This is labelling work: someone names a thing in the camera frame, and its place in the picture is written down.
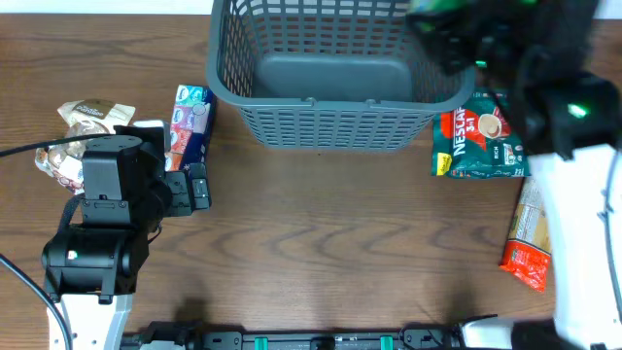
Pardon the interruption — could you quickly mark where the Pantree cookie pouch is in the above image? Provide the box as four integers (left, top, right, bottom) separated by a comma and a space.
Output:
35, 98, 137, 195

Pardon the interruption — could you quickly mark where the Kleenex tissue multipack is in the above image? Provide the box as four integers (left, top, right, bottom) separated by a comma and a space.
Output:
165, 85, 217, 171

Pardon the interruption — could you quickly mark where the small green packet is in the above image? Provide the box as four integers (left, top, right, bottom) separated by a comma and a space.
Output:
409, 0, 467, 16

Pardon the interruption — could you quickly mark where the small white-green sachet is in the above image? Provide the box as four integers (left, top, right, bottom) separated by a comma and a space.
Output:
132, 120, 166, 129

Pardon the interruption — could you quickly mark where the orange spaghetti pasta packet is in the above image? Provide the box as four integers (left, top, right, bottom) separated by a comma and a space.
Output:
500, 177, 552, 292

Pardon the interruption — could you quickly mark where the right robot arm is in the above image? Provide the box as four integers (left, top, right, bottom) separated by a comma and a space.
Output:
406, 0, 621, 349

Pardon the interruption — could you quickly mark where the grey plastic mesh basket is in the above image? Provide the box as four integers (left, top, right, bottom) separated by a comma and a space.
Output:
206, 0, 475, 151

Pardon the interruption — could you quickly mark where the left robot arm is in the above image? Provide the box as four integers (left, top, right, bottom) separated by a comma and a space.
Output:
42, 123, 212, 349

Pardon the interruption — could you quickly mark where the black aluminium rail base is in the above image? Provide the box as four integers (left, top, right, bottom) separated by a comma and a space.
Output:
120, 321, 464, 350

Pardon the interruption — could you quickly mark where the green Nescafe coffee bag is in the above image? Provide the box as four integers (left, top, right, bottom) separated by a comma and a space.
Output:
431, 88, 530, 179

